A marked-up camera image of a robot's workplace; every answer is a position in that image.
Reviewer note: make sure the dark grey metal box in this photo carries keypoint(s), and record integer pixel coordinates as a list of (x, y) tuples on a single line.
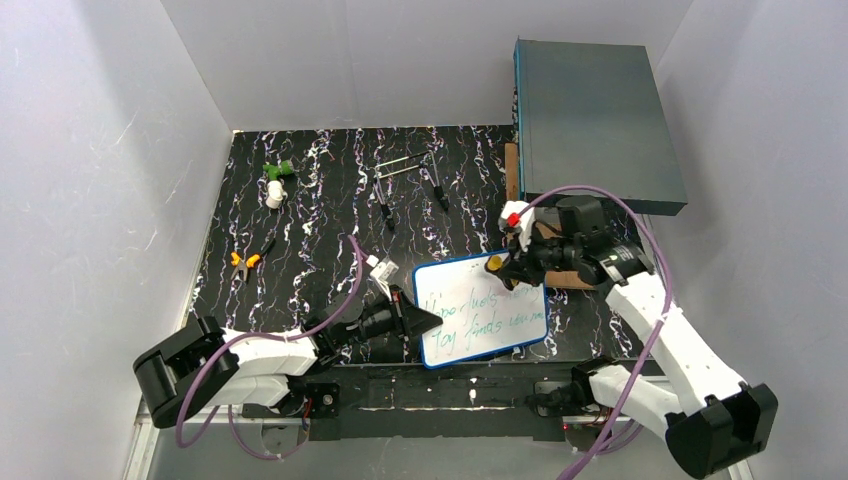
[(591, 114)]

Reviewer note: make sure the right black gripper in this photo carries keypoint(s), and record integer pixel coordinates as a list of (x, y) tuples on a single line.
[(525, 255)]

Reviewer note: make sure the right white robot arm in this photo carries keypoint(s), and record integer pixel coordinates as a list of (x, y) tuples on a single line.
[(709, 416)]

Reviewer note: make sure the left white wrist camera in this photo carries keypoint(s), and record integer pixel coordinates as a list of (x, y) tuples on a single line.
[(382, 271)]

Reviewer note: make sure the blue framed whiteboard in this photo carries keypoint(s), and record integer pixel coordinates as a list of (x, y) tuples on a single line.
[(480, 315)]

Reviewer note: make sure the wooden board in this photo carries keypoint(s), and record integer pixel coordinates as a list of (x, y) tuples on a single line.
[(554, 279)]

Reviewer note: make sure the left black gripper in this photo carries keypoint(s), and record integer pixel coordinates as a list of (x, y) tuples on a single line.
[(399, 317)]

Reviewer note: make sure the wire whiteboard stand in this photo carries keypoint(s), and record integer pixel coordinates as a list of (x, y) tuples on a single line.
[(393, 179)]

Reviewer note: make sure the green white toy figure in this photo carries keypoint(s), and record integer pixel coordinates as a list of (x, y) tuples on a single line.
[(276, 193)]

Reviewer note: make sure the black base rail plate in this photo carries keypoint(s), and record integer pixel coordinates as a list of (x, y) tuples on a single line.
[(475, 399)]

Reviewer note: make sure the yellow bone shaped eraser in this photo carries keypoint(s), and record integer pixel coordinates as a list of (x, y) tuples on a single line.
[(494, 264)]

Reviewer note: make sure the orange handled pliers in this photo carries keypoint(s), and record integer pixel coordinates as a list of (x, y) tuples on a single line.
[(242, 265)]

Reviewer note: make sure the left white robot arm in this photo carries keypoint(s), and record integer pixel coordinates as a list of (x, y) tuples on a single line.
[(205, 365)]

